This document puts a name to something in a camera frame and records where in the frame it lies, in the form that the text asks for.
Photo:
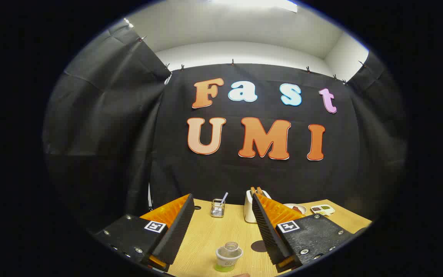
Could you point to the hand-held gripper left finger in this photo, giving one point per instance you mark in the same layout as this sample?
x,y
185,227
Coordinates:
x,y
175,234

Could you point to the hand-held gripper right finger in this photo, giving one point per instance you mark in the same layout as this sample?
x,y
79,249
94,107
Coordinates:
x,y
269,234

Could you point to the dark brown round coaster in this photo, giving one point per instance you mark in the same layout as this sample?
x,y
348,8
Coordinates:
x,y
259,246

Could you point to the clear juice bottle white label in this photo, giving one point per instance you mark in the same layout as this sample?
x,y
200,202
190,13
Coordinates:
x,y
229,256

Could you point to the wooden table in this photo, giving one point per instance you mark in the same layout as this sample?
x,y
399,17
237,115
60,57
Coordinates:
x,y
206,238

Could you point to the white toaster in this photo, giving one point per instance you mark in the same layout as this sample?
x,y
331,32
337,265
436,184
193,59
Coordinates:
x,y
249,209

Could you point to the round white plate brown food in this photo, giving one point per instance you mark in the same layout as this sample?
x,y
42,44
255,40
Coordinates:
x,y
300,208

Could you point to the toast slices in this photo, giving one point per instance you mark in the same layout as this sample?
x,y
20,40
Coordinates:
x,y
256,190

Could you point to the white divided dish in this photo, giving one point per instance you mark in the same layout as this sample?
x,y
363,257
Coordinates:
x,y
322,209

